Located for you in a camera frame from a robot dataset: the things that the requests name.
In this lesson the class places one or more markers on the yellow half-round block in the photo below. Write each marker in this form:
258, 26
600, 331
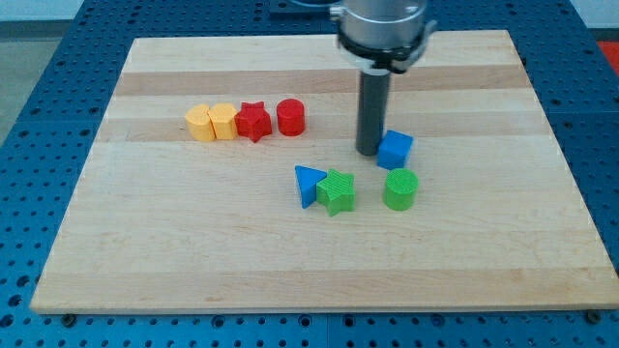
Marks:
199, 123

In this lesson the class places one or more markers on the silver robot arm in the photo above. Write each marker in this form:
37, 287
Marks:
380, 38

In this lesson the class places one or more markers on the red cylinder block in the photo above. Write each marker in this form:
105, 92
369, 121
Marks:
291, 117

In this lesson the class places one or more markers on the red star block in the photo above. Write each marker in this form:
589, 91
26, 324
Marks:
253, 121

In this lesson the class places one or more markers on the blue triangle block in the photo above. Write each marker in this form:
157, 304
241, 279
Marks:
307, 179

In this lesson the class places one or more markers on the yellow hexagon block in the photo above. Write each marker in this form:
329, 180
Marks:
222, 116

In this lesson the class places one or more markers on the green star block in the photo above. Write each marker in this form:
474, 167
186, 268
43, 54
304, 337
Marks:
336, 192

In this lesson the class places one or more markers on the light wooden board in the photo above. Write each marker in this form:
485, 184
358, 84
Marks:
162, 223

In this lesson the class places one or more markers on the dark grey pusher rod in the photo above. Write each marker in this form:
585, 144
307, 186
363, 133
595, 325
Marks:
372, 104

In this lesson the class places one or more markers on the blue cube block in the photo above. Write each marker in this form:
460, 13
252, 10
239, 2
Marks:
394, 150

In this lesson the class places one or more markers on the green cylinder block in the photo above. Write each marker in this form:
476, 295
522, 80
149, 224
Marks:
400, 189

